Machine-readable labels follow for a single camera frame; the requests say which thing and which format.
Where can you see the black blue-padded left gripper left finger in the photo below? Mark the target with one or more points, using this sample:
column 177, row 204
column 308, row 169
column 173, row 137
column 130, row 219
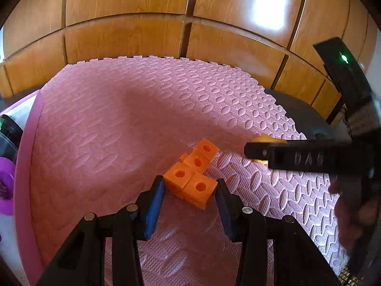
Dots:
column 81, row 258

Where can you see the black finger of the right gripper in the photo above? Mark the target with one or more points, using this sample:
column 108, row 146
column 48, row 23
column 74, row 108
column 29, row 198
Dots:
column 320, row 156

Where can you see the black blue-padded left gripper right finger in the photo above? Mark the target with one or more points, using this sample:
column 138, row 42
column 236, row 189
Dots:
column 297, row 260

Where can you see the yellow-orange oval toy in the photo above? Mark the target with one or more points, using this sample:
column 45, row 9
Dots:
column 264, row 138

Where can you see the magenta spool toy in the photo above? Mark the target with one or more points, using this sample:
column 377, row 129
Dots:
column 6, row 184

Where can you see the orange cube block toy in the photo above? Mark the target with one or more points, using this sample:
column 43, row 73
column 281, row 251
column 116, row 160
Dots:
column 186, row 179

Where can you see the person's hand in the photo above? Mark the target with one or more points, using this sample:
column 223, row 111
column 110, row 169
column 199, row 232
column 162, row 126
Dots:
column 352, row 221

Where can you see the pink-rimmed white tray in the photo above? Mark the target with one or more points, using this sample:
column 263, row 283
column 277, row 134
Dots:
column 19, row 252

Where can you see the clear jar with black lid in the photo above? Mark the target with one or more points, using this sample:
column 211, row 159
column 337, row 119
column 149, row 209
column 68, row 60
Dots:
column 11, row 134

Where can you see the wooden cabinet wall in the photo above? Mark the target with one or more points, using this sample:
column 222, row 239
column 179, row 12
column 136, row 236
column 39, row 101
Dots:
column 270, row 39

